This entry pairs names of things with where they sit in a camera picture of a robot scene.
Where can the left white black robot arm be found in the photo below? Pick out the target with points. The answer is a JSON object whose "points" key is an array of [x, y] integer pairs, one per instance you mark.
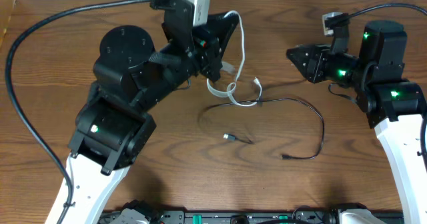
{"points": [[131, 77]]}

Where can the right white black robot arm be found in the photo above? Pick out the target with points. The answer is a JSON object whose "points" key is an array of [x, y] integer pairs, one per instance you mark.
{"points": [[395, 107]]}

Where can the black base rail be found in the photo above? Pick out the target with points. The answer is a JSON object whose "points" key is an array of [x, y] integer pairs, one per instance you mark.
{"points": [[141, 212]]}

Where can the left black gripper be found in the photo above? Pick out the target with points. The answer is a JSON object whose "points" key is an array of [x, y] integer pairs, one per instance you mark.
{"points": [[211, 54]]}

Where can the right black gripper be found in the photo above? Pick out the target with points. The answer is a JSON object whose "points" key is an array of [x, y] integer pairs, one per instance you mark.
{"points": [[317, 62]]}

